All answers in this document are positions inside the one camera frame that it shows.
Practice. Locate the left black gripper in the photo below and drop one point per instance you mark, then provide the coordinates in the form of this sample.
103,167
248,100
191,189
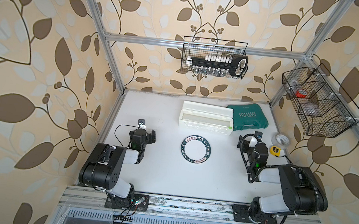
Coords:
150,138

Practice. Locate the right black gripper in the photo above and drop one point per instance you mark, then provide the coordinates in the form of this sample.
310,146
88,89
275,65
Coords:
246,144

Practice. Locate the white plate green rim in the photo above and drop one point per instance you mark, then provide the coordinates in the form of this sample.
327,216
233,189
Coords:
195,149

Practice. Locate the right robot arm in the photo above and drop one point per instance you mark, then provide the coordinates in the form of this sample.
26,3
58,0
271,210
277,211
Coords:
301,193

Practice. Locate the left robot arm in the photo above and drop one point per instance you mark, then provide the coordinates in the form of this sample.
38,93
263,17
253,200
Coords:
102,170

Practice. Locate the yellow tape measure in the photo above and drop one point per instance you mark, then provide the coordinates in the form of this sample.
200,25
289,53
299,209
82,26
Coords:
275,151

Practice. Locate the white tape roll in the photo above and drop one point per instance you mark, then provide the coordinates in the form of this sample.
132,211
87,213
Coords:
280,141

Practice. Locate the green tool case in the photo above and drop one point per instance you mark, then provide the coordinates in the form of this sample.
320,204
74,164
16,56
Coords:
248,117

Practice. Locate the red item in basket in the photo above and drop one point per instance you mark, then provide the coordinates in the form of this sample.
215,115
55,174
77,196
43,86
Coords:
301,93

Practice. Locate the black socket set holder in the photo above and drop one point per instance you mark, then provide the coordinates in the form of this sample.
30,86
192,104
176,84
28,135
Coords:
233,66

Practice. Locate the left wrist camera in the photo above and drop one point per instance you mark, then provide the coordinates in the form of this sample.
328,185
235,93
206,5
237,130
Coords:
141,124

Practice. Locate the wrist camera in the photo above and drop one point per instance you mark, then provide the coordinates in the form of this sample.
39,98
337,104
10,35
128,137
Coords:
141,124
258,135

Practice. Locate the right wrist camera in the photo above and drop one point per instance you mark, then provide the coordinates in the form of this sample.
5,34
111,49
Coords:
258,135

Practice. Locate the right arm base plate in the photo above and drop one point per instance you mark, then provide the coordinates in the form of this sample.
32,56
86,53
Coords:
244,214

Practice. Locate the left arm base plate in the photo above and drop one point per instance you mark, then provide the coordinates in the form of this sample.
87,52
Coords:
141,201

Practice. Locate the aluminium front rail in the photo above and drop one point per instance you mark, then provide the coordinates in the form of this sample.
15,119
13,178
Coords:
179,207

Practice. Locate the right black wire basket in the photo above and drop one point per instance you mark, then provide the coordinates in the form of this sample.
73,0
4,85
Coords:
329,109

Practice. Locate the black wire basket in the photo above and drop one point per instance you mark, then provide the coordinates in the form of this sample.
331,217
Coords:
199,47
329,109

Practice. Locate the back black wire basket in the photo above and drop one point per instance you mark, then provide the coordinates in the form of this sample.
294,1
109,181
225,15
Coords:
199,47

